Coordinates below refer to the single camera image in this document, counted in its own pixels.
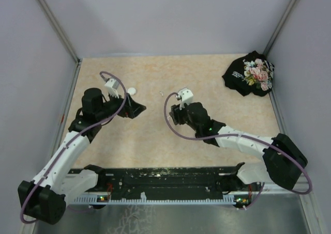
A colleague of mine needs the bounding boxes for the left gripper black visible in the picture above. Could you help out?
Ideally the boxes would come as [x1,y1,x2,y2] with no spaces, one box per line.
[96,88,146,121]

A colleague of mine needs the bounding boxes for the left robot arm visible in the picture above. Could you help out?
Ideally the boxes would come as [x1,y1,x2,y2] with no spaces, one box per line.
[18,88,146,225]

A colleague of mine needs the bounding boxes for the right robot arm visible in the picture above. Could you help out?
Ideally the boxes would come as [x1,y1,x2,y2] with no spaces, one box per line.
[169,102,308,191]

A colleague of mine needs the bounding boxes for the white earbud case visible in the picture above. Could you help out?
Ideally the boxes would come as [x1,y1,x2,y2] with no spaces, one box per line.
[127,87,137,96]

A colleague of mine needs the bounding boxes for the black floral cloth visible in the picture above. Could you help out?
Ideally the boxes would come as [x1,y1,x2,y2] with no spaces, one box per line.
[222,51,275,97]

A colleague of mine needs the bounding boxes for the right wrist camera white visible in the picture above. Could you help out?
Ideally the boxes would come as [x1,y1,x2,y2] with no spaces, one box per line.
[176,87,193,110]

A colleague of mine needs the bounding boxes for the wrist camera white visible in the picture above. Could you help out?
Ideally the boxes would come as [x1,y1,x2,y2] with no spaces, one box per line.
[176,87,193,110]
[104,78,119,98]

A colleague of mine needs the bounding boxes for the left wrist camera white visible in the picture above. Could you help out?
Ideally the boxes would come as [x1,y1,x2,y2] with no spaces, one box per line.
[104,78,119,98]

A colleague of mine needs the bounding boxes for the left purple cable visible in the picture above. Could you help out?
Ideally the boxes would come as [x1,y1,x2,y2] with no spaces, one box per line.
[20,70,129,224]

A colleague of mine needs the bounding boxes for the purple cable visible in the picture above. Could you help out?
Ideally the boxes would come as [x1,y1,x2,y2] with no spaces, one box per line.
[20,70,129,224]
[164,91,313,210]

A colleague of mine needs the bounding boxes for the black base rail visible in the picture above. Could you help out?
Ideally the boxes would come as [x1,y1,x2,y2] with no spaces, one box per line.
[77,166,249,201]

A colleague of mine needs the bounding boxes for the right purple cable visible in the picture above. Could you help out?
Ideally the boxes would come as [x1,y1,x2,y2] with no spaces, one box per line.
[164,91,313,210]

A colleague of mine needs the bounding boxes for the aluminium frame post left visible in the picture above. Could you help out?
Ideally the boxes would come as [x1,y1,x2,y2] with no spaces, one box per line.
[36,0,81,65]

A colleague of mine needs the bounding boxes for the aluminium frame post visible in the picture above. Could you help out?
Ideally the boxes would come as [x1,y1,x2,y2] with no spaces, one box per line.
[263,0,300,57]
[36,0,81,65]

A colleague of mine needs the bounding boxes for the aluminium frame post right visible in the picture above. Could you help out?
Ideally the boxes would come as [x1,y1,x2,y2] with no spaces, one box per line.
[263,0,300,57]

